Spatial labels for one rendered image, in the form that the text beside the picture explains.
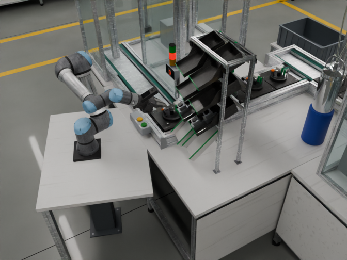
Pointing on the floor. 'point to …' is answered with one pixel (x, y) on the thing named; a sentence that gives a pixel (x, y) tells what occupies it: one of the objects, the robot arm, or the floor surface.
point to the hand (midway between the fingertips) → (165, 104)
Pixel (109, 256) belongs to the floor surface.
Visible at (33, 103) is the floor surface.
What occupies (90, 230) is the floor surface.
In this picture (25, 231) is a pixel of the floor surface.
